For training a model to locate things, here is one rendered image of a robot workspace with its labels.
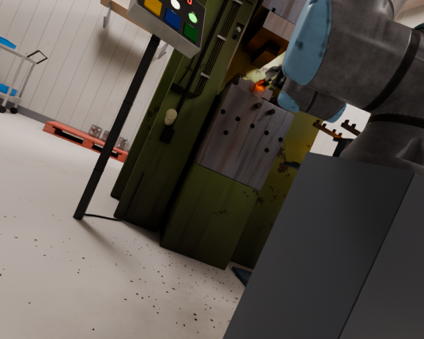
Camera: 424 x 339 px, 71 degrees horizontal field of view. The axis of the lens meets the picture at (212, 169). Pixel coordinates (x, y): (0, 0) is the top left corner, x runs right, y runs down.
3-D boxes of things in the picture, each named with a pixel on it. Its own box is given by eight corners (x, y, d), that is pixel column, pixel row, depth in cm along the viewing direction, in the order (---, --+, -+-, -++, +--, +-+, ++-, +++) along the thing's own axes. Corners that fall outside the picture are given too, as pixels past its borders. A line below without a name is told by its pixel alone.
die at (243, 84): (267, 104, 161) (274, 90, 160) (235, 88, 157) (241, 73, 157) (245, 112, 202) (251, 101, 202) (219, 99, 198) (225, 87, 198)
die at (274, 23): (294, 44, 160) (301, 28, 160) (262, 26, 156) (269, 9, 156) (267, 64, 201) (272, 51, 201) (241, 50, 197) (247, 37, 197)
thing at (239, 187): (225, 271, 159) (260, 192, 158) (159, 246, 152) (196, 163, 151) (208, 237, 214) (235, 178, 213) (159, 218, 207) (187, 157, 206)
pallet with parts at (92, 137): (123, 157, 492) (130, 139, 491) (128, 164, 421) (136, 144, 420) (50, 128, 445) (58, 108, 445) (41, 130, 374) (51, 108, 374)
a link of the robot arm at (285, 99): (306, 112, 107) (320, 81, 106) (276, 100, 107) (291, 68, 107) (300, 117, 116) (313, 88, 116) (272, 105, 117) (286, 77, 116)
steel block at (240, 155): (260, 191, 158) (295, 115, 157) (196, 163, 151) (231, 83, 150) (235, 178, 213) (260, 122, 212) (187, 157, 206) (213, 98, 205)
